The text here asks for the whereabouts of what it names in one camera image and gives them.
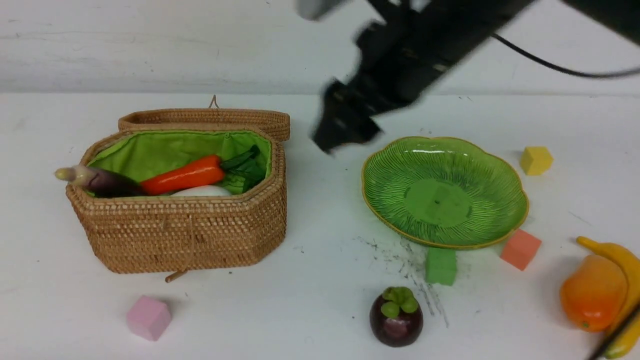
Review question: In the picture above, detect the dark purple mangosteen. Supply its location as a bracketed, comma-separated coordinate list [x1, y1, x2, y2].
[369, 286, 424, 347]

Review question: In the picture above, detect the green foam cube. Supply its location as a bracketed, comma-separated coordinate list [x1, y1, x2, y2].
[425, 247, 458, 286]

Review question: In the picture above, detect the green glass leaf plate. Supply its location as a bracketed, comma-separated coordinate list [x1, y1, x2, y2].
[360, 136, 530, 250]

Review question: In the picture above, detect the yellow banana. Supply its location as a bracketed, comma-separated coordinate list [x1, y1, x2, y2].
[576, 235, 640, 360]

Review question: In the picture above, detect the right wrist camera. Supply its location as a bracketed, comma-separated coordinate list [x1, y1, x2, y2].
[294, 0, 350, 22]

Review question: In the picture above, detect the orange foam cube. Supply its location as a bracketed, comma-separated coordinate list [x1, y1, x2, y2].
[500, 228, 542, 271]

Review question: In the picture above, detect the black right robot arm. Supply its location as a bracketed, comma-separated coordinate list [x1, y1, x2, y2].
[311, 0, 640, 154]

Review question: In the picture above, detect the woven wicker basket green lining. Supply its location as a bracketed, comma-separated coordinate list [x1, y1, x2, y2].
[66, 102, 291, 282]

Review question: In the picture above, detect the pink foam cube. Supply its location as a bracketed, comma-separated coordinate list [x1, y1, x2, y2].
[126, 295, 172, 342]

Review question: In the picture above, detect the purple eggplant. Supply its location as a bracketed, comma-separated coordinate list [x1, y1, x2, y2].
[54, 164, 147, 198]

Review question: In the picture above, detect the yellow foam cube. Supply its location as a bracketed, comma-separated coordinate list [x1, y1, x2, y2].
[519, 146, 554, 176]

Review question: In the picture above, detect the orange carrot with leaves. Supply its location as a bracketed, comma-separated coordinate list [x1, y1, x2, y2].
[141, 145, 266, 196]

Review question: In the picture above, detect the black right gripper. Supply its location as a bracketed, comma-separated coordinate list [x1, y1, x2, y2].
[311, 15, 481, 155]

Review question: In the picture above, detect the white radish with leaves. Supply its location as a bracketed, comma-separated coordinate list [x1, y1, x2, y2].
[170, 185, 233, 198]

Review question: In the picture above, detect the black right camera cable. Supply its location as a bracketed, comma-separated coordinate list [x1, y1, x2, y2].
[490, 32, 640, 80]

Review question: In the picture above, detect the orange mango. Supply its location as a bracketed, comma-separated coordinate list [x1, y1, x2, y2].
[558, 254, 628, 333]

